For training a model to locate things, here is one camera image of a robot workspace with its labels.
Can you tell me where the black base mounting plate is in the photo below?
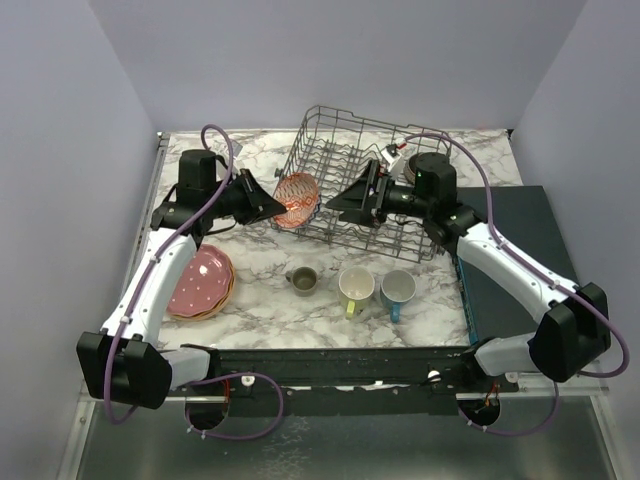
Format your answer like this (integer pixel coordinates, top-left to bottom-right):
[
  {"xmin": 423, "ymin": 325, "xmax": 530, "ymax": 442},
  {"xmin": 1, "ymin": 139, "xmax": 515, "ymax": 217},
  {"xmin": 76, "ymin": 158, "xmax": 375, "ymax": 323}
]
[{"xmin": 205, "ymin": 346, "xmax": 516, "ymax": 418}]

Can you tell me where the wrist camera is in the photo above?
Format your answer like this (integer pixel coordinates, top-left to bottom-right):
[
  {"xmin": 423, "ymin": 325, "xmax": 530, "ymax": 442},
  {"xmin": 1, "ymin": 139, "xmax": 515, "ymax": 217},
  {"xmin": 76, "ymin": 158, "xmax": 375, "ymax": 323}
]
[
  {"xmin": 218, "ymin": 141, "xmax": 243, "ymax": 168},
  {"xmin": 381, "ymin": 140, "xmax": 407, "ymax": 180}
]

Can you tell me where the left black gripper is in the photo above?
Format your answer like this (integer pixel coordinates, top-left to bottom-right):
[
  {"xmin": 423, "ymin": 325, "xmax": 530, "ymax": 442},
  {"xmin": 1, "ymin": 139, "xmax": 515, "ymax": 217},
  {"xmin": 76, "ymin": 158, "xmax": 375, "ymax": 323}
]
[{"xmin": 206, "ymin": 167, "xmax": 287, "ymax": 225}]

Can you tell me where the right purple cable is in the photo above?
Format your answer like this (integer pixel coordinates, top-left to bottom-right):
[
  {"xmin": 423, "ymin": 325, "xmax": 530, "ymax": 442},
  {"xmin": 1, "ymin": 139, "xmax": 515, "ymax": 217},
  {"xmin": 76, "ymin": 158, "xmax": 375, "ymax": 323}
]
[{"xmin": 394, "ymin": 132, "xmax": 631, "ymax": 436}]

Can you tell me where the dark brown patterned bowl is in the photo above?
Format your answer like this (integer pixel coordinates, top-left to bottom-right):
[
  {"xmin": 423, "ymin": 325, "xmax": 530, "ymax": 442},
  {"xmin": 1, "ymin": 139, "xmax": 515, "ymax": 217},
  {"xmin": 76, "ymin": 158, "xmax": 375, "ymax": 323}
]
[{"xmin": 403, "ymin": 155, "xmax": 418, "ymax": 184}]

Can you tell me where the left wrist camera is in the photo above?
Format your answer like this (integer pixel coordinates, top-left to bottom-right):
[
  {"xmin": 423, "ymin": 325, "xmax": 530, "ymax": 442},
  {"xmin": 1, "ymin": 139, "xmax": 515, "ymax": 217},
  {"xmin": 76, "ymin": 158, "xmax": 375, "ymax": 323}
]
[{"xmin": 218, "ymin": 141, "xmax": 243, "ymax": 168}]

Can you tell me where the small grey mug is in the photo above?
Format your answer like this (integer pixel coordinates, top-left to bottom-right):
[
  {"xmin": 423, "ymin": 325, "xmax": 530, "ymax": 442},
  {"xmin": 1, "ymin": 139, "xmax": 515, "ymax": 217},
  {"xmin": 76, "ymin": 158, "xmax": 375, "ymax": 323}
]
[{"xmin": 285, "ymin": 266, "xmax": 318, "ymax": 297}]

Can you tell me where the pink dotted plate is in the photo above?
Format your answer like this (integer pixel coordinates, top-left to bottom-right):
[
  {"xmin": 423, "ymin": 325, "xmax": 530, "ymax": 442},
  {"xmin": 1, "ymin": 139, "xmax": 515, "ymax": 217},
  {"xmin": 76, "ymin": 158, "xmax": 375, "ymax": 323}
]
[{"xmin": 167, "ymin": 244, "xmax": 235, "ymax": 321}]

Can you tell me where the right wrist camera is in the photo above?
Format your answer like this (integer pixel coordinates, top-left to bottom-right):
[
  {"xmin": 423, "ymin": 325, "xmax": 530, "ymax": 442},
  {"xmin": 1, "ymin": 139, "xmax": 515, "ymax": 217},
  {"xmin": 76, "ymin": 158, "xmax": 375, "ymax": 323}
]
[{"xmin": 381, "ymin": 140, "xmax": 407, "ymax": 180}]

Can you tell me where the tan plate under pink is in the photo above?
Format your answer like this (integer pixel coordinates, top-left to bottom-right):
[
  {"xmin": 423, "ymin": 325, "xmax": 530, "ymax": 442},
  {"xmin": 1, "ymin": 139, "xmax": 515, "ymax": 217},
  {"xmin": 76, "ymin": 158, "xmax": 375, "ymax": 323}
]
[{"xmin": 167, "ymin": 269, "xmax": 235, "ymax": 322}]

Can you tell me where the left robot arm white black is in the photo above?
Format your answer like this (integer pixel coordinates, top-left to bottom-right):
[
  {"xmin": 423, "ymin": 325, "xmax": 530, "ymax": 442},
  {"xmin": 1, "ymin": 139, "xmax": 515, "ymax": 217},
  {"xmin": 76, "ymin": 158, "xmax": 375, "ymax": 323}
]
[{"xmin": 76, "ymin": 149, "xmax": 286, "ymax": 409}]

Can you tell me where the blue mug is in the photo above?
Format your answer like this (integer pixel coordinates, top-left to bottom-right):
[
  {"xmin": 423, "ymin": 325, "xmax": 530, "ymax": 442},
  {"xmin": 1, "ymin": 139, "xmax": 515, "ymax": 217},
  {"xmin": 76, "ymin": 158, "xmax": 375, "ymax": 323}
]
[{"xmin": 380, "ymin": 270, "xmax": 416, "ymax": 324}]

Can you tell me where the grey wire dish rack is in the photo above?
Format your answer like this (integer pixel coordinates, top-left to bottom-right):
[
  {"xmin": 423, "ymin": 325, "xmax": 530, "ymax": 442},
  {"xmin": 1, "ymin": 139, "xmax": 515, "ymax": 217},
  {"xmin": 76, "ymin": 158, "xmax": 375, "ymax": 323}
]
[{"xmin": 271, "ymin": 105, "xmax": 452, "ymax": 263}]

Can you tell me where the purple cable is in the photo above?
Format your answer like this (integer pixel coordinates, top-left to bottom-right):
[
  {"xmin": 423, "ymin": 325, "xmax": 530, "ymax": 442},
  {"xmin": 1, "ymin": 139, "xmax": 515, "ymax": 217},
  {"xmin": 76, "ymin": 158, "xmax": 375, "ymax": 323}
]
[
  {"xmin": 394, "ymin": 132, "xmax": 631, "ymax": 436},
  {"xmin": 102, "ymin": 123, "xmax": 286, "ymax": 442}
]

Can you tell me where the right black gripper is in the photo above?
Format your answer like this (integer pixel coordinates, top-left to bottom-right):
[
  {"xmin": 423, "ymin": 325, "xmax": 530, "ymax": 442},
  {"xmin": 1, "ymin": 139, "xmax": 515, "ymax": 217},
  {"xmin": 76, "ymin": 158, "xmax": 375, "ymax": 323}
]
[{"xmin": 327, "ymin": 159, "xmax": 433, "ymax": 230}]

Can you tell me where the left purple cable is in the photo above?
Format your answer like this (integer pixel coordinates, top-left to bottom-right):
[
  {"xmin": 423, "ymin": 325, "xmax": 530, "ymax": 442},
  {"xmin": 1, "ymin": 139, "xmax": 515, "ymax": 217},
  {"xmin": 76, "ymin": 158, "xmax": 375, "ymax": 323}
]
[{"xmin": 102, "ymin": 123, "xmax": 286, "ymax": 442}]

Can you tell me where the red blue patterned bowl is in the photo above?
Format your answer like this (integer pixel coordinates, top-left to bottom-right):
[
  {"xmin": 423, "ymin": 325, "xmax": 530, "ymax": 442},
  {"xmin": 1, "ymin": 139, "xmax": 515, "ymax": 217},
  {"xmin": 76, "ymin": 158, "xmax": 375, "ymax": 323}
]
[{"xmin": 274, "ymin": 172, "xmax": 320, "ymax": 229}]

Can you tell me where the yellow cream mug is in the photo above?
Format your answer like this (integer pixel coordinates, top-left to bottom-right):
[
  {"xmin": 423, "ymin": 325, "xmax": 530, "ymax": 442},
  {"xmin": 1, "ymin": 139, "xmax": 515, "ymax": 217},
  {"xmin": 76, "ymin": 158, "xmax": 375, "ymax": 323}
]
[{"xmin": 338, "ymin": 266, "xmax": 375, "ymax": 319}]

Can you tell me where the dark blue box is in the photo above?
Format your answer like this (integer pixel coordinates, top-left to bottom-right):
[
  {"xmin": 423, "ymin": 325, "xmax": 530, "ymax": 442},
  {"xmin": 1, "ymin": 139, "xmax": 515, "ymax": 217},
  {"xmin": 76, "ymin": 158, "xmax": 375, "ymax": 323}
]
[{"xmin": 452, "ymin": 186, "xmax": 578, "ymax": 344}]

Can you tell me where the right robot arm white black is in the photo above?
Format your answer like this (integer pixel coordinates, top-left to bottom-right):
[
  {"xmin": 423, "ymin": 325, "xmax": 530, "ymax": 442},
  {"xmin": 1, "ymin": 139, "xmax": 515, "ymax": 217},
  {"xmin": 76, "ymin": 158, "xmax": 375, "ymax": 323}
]
[{"xmin": 326, "ymin": 153, "xmax": 611, "ymax": 392}]

